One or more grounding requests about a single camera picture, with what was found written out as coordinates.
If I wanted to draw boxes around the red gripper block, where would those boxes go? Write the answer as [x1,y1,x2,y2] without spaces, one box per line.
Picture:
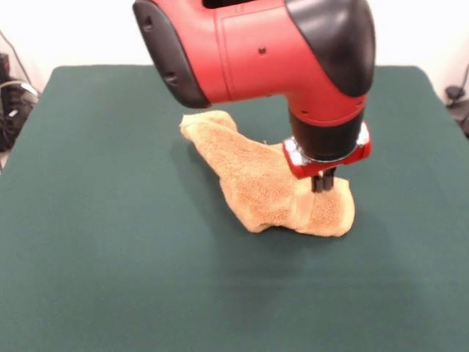
[281,122,372,194]

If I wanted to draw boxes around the orange terry towel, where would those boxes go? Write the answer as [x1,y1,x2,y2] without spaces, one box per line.
[178,111,356,238]

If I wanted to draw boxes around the dark green tablecloth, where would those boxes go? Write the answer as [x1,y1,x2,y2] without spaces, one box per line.
[0,64,469,352]

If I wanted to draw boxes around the black equipment pile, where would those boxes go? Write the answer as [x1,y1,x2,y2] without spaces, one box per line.
[0,53,40,153]

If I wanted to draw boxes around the grey cable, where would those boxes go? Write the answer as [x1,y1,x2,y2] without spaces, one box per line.
[0,31,41,98]

